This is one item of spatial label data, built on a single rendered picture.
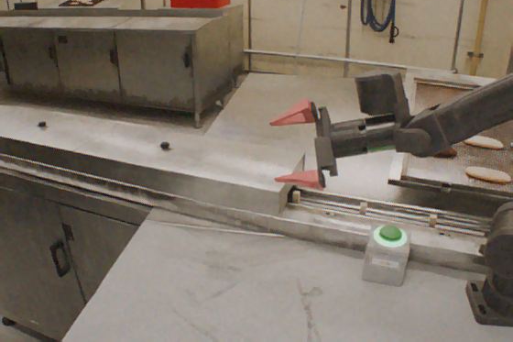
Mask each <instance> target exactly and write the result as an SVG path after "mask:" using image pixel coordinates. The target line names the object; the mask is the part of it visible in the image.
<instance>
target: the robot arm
mask: <svg viewBox="0 0 513 342"><path fill-rule="evenodd" d="M354 78H355V89H356V91H357V94H358V100H359V105H360V111H361V112H362V113H365V114H367V115H369V117H365V119H363V118H359V119H354V120H348V121H344V122H339V123H333V124H331V118H330V117H329V114H328V111H327V108H326V106H321V107H317V109H318V112H319V116H320V117H319V118H318V112H317V109H316V107H315V104H314V102H313V101H312V102H309V99H308V97H305V98H302V99H301V100H300V101H299V102H298V103H296V105H294V106H293V107H292V108H291V109H290V110H289V111H288V112H286V113H285V114H283V115H282V116H279V117H275V118H274V119H272V120H270V121H269V124H270V125H271V126H293V125H303V124H312V123H315V130H316V137H317V138H315V139H314V143H315V150H316V165H317V170H312V171H304V172H299V173H294V174H290V175H285V176H281V177H277V178H275V181H276V182H283V183H291V184H298V185H301V186H304V187H307V188H309V187H310V188H313V189H316V190H319V191H323V187H326V183H325V177H324V174H323V173H322V171H329V175H330V177H333V176H338V169H337V163H336V160H338V159H343V158H350V157H354V156H361V155H366V154H368V152H369V154H371V153H378V152H383V151H389V150H395V151H396V153H409V154H412V155H413V156H416V157H420V158H426V157H429V156H431V155H434V154H436V153H441V152H444V151H446V150H447V149H450V148H451V147H452V146H453V145H454V144H457V143H459V142H462V141H464V140H467V139H470V138H473V137H475V136H477V134H479V133H481V132H482V131H484V130H487V129H490V128H492V127H495V126H498V125H500V124H502V123H505V122H506V123H507V122H508V121H510V120H513V72H512V73H511V74H509V75H507V76H504V77H501V78H500V79H498V80H496V81H493V82H491V83H489V84H486V85H485V86H484V85H483V86H481V87H479V88H477V89H475V90H473V91H470V92H467V93H465V94H461V95H458V96H455V97H453V98H451V99H449V100H448V101H445V102H444V101H442V102H441V103H437V104H436V105H432V106H431V107H429V108H426V109H424V110H423V111H421V112H419V113H418V114H416V115H411V114H410V113H409V101H408V98H406V95H405V91H404V87H403V83H402V80H401V75H400V72H399V71H398V70H397V69H391V70H388V69H385V70H372V71H366V72H361V73H358V74H357V75H354ZM300 114H301V115H300ZM388 114H389V115H388ZM382 115H383V116H382ZM367 148H368V150H367ZM484 237H485V238H486V244H485V245H484V244H480V246H479V249H478V252H479V253H480V254H482V256H484V259H485V263H486V264H487V267H488V268H489V269H491V271H490V273H489V275H488V276H486V278H485V280H484V281H474V280H469V281H468V282H467V284H466V287H465V293H466V295H467V297H468V301H469V304H471V305H470V307H471V309H472V311H473V316H474V317H475V321H476V322H477V323H478V324H480V325H494V326H507V327H513V201H512V202H508V203H505V204H502V205H501V206H499V208H498V209H497V211H496V212H495V215H494V216H493V219H492V222H491V226H490V231H489V233H487V232H485V233H484Z"/></svg>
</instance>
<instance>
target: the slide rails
mask: <svg viewBox="0 0 513 342"><path fill-rule="evenodd" d="M288 199H293V193H291V192H289V194H288ZM300 200H302V201H306V202H311V203H316V204H325V205H329V206H334V207H338V208H343V209H348V210H351V209H353V210H357V211H359V206H360V204H353V203H348V202H343V201H339V200H334V199H329V198H324V197H319V196H314V195H309V194H304V193H302V194H300ZM288 202H290V203H294V202H291V201H288ZM294 204H299V203H294ZM303 205H307V206H312V207H317V208H321V209H326V210H331V211H335V212H340V213H345V212H341V211H336V210H332V209H327V208H322V207H318V206H313V205H308V204H303ZM366 212H367V213H371V214H375V215H388V216H393V217H396V218H401V219H406V220H408V219H410V220H414V221H418V222H422V223H427V224H428V223H429V221H430V217H429V216H428V215H421V214H417V215H416V214H413V213H407V212H403V211H398V210H394V209H393V210H389V209H385V208H380V207H375V206H371V205H368V206H367V207H366ZM346 213H349V214H354V215H359V214H355V213H350V212H346ZM361 216H366V217H370V218H375V219H377V218H376V217H372V216H367V215H361ZM379 218H380V219H384V220H388V221H392V222H397V223H405V224H410V225H414V226H419V225H415V224H411V223H407V222H398V221H393V220H389V219H385V218H381V217H379ZM436 225H439V226H451V227H455V228H459V229H468V230H472V231H475V232H484V233H485V232H487V233H489V231H490V226H484V225H479V224H471V223H466V222H463V221H454V220H451V219H445V218H441V217H439V218H438V217H437V221H436ZM426 227H430V228H434V229H438V230H440V229H439V228H436V227H431V226H426Z"/></svg>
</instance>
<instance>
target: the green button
mask: <svg viewBox="0 0 513 342"><path fill-rule="evenodd" d="M378 235H379V236H380V237H381V238H382V239H383V240H385V241H386V242H390V243H393V242H397V241H400V240H401V239H402V236H403V235H402V232H401V231H400V230H399V228H398V227H396V226H383V227H381V228H380V229H379V230H378Z"/></svg>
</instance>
